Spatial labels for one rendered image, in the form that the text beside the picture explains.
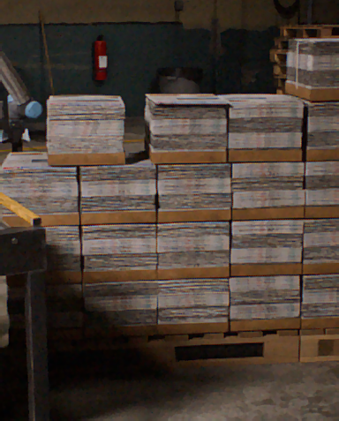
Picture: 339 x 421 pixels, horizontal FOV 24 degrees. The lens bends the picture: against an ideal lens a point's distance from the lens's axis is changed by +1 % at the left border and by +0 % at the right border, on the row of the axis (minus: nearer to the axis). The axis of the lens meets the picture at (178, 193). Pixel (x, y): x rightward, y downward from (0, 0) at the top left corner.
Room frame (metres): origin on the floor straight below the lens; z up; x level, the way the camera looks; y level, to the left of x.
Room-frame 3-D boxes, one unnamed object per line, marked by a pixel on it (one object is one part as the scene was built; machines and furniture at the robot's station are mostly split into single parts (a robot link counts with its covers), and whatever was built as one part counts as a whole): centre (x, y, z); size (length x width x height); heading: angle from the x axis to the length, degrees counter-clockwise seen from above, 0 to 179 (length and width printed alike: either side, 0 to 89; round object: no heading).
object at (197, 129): (3.14, -0.02, 0.95); 0.38 x 0.29 x 0.23; 7
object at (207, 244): (3.12, 0.10, 0.42); 1.17 x 0.39 x 0.83; 97
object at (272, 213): (3.12, 0.10, 0.40); 1.16 x 0.38 x 0.51; 97
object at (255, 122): (3.17, -0.32, 0.95); 0.38 x 0.29 x 0.23; 5
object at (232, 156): (3.17, -0.32, 0.86); 0.38 x 0.29 x 0.04; 5
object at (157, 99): (3.12, -0.03, 1.06); 0.37 x 0.29 x 0.01; 7
